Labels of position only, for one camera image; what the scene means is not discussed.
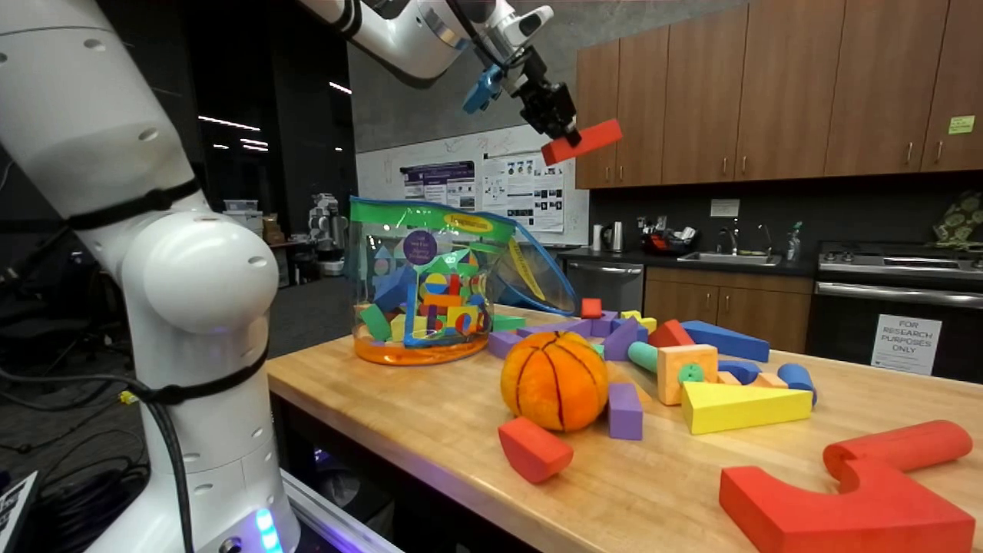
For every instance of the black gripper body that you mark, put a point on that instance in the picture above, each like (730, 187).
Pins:
(543, 93)

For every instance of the red rectangular foam block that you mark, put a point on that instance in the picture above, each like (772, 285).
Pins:
(588, 142)

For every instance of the long green foam cylinder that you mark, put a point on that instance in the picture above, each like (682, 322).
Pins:
(643, 355)

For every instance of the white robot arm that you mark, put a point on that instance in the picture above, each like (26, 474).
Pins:
(185, 278)

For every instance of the small orange foam block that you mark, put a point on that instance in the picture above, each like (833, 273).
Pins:
(592, 309)

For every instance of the large purple foam block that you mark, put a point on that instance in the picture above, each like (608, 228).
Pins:
(592, 327)

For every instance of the green foam block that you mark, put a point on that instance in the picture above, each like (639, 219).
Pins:
(508, 322)

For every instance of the small yellow foam block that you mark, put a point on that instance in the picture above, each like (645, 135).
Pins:
(639, 319)

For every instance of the narrow purple foam block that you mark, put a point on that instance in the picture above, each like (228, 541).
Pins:
(626, 338)

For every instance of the flat purple foam block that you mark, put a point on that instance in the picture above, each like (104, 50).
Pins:
(505, 345)

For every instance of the small purple foam block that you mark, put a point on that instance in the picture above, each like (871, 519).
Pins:
(626, 412)

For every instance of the blue foam arch block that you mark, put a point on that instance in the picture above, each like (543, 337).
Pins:
(739, 369)
(797, 380)

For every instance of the red rounded foam block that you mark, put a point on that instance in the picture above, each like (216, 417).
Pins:
(534, 448)

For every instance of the whiteboard with posters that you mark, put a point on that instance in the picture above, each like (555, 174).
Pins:
(512, 186)

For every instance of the white canister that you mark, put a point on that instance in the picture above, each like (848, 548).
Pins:
(597, 236)

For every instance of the dish rack with dishes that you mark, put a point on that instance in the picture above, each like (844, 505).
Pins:
(665, 241)

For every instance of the stainless steel dishwasher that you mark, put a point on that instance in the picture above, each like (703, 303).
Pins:
(602, 286)

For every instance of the kitchen sink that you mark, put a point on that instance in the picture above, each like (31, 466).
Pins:
(732, 259)

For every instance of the clear jar of blocks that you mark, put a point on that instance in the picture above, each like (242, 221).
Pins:
(430, 296)

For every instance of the wooden upper cabinets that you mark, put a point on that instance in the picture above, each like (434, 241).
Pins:
(799, 93)

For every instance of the red foam triangle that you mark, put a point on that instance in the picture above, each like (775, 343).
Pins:
(672, 337)

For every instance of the orange plush basketball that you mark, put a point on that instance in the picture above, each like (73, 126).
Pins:
(555, 381)

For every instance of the blue foam wedge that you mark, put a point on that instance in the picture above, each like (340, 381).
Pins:
(725, 338)

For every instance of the stainless steel stove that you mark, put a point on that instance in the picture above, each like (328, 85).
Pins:
(900, 309)

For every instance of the green plant decoration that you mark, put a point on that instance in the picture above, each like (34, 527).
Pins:
(962, 221)

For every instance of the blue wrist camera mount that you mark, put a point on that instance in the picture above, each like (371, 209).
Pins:
(481, 89)

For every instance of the white wall outlet plate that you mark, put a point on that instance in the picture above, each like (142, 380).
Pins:
(723, 208)

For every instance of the large red foam bracket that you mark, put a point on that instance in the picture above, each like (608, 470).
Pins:
(848, 501)

